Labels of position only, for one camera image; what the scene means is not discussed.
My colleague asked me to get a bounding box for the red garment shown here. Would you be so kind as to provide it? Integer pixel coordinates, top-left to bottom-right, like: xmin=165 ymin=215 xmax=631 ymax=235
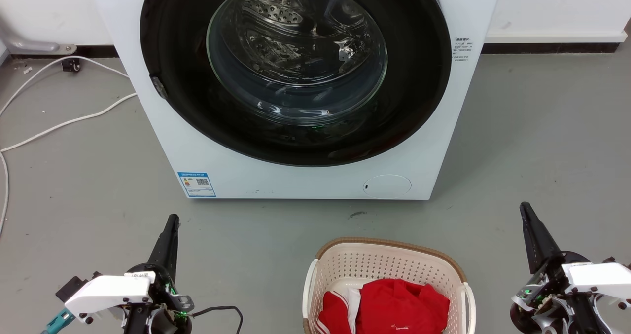
xmin=315 ymin=278 xmax=451 ymax=334

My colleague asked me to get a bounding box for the grey metal stand foot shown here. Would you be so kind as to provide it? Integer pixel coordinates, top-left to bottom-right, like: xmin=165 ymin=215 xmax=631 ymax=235
xmin=0 ymin=24 xmax=78 ymax=56

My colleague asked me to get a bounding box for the white front-load washing machine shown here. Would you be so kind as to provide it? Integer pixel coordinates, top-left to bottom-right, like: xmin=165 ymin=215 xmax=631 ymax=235
xmin=84 ymin=0 xmax=504 ymax=200

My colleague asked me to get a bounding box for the teal connector piece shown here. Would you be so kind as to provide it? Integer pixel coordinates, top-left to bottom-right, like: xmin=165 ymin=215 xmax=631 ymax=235
xmin=41 ymin=309 xmax=76 ymax=334

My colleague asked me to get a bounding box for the white floor cable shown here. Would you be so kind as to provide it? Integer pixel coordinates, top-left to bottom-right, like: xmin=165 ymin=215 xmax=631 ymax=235
xmin=0 ymin=55 xmax=130 ymax=118
xmin=0 ymin=92 xmax=138 ymax=236

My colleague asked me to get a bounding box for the blue energy label sticker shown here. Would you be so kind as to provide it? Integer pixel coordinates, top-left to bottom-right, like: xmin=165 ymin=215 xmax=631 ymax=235
xmin=177 ymin=172 xmax=217 ymax=198

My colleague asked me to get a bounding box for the thin black left gripper cable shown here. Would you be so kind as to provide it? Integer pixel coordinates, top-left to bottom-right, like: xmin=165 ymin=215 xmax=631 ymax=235
xmin=190 ymin=305 xmax=245 ymax=334

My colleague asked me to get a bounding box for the black round washer door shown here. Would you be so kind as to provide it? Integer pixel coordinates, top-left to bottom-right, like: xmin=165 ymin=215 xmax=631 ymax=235
xmin=140 ymin=0 xmax=453 ymax=167

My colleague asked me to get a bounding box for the white perforated laundry basket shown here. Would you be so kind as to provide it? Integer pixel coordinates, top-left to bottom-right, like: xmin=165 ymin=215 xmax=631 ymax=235
xmin=302 ymin=237 xmax=477 ymax=334

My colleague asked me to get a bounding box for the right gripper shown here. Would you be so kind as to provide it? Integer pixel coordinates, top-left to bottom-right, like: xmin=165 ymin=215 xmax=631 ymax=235
xmin=510 ymin=202 xmax=592 ymax=334

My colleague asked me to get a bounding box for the round white filter cover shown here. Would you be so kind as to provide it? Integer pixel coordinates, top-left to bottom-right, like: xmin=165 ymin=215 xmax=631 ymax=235
xmin=363 ymin=174 xmax=412 ymax=199

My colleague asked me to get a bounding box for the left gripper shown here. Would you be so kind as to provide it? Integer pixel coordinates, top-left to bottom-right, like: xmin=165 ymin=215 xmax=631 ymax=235
xmin=126 ymin=214 xmax=195 ymax=334

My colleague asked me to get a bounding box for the white garment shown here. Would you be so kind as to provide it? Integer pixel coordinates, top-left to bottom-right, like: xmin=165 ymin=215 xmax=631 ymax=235
xmin=345 ymin=287 xmax=366 ymax=334

